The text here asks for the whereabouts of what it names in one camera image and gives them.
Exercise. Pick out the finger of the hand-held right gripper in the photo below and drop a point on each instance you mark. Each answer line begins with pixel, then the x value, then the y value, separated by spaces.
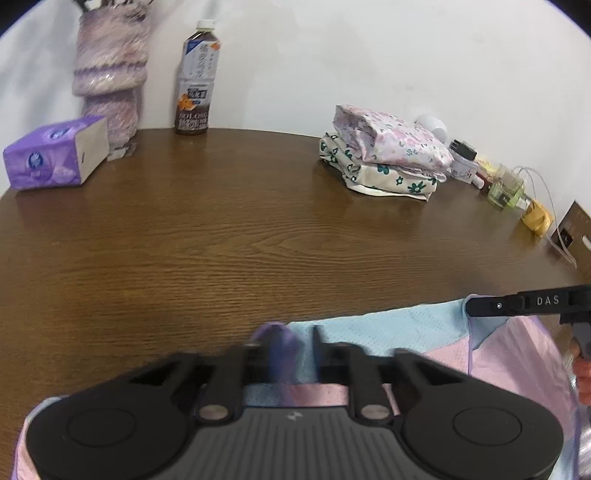
pixel 496 305

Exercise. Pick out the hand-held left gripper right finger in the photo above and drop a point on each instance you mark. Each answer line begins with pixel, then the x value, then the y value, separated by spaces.
pixel 318 360

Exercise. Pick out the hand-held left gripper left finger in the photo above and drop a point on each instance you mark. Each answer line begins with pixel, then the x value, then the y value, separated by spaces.
pixel 256 362

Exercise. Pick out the pink blue mesh top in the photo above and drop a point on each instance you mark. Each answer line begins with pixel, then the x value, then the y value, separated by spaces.
pixel 429 332

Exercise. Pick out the person's right hand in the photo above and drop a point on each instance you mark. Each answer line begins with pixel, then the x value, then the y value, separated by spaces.
pixel 584 378

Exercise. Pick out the brown cardboard box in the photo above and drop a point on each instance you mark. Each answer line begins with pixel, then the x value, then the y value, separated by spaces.
pixel 575 230

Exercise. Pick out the yellow object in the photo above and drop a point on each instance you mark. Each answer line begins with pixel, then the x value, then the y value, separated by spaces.
pixel 536 218

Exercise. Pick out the glass cup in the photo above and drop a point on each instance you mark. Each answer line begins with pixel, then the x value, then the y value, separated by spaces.
pixel 505 189

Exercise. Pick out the red white tube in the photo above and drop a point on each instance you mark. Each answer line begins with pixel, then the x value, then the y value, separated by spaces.
pixel 480 180

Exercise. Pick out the white tin box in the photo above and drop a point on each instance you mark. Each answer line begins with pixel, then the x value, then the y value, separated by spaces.
pixel 464 170

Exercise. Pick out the black charger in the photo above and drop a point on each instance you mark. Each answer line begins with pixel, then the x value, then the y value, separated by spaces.
pixel 463 148

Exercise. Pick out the cream green-flower folded cloth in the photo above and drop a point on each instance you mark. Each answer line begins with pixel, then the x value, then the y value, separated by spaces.
pixel 383 177

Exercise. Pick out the tea bottle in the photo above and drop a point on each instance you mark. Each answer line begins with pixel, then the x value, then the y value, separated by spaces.
pixel 196 83

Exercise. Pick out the purple tissue pack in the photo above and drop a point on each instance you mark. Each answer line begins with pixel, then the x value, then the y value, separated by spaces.
pixel 51 154

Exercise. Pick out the fuzzy purple vase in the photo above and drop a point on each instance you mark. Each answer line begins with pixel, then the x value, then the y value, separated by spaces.
pixel 113 69

